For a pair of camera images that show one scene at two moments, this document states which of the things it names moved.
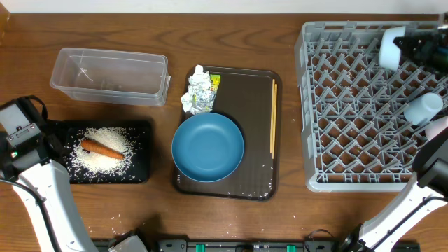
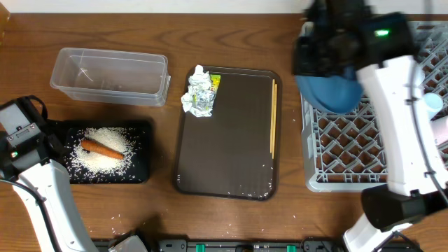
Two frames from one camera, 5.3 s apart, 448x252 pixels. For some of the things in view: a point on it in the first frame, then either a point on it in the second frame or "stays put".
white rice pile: (87, 162) stays put
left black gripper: (51, 131) stays put
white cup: (435, 127) stays put
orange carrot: (96, 147) stays put
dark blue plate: (207, 147) -> (332, 93)
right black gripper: (423, 54) -> (303, 64)
